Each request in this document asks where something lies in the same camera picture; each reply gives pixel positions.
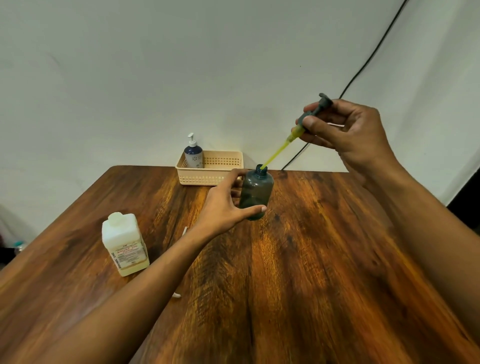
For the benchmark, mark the grey pump head yellow tube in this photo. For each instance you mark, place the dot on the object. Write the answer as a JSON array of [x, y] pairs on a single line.
[[296, 132]]

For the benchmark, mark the black object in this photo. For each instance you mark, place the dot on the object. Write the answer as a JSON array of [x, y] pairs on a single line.
[[467, 204]]

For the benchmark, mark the person's left middle finger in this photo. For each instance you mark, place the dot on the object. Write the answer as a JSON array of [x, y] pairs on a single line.
[[236, 193]]

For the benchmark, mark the dark translucent plastic bottle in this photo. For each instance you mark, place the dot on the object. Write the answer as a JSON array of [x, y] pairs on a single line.
[[257, 191]]

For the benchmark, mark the person's right middle finger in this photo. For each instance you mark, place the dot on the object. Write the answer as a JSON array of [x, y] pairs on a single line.
[[317, 140]]

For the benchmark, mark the person's right hand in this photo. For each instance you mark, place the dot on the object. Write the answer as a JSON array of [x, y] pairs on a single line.
[[360, 138]]

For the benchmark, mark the white square labelled bottle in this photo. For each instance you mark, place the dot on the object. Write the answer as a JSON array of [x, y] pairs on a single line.
[[125, 245]]

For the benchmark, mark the person's left hand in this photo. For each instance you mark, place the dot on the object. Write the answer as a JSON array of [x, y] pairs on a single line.
[[217, 210]]

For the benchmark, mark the person's right forearm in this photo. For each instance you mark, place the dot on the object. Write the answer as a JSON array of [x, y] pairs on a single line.
[[431, 240]]

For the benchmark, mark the blue white pump bottle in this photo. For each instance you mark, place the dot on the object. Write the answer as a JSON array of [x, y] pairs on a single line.
[[193, 154]]

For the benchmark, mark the person's left thumb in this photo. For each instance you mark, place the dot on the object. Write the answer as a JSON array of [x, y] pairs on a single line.
[[253, 211]]

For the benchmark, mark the person's right thumb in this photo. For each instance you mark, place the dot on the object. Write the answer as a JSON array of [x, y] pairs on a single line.
[[318, 129]]

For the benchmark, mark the person's left forearm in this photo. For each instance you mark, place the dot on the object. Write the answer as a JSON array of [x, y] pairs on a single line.
[[127, 300]]

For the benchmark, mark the white plastic tube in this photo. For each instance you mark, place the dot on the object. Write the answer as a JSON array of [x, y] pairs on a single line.
[[176, 295]]

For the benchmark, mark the small clear bottle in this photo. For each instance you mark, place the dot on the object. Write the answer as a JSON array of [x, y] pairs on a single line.
[[18, 246]]

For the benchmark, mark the beige plastic basket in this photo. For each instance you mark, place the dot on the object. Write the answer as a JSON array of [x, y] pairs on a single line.
[[213, 168]]

